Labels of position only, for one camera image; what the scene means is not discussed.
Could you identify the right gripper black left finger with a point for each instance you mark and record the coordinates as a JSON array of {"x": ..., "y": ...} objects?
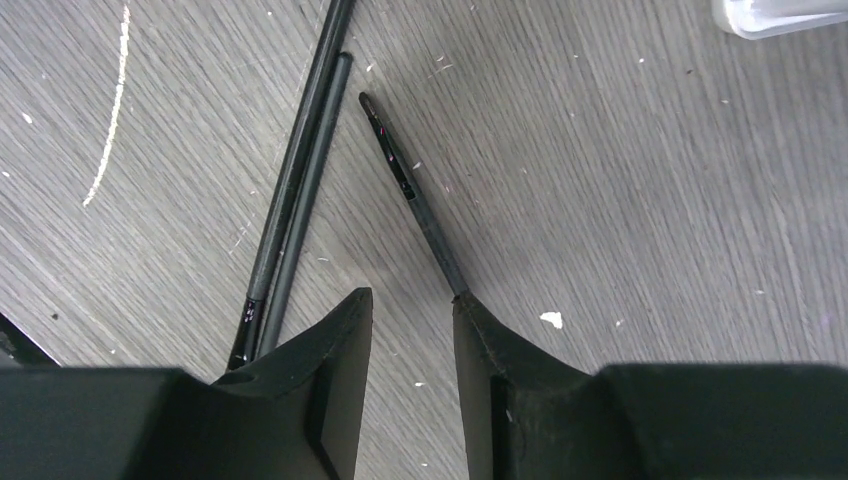
[{"x": 294, "y": 413}]

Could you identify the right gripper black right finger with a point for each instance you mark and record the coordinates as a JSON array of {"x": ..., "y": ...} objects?
[{"x": 528, "y": 415}]

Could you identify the clear drawer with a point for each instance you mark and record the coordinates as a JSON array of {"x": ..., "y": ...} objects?
[{"x": 759, "y": 19}]

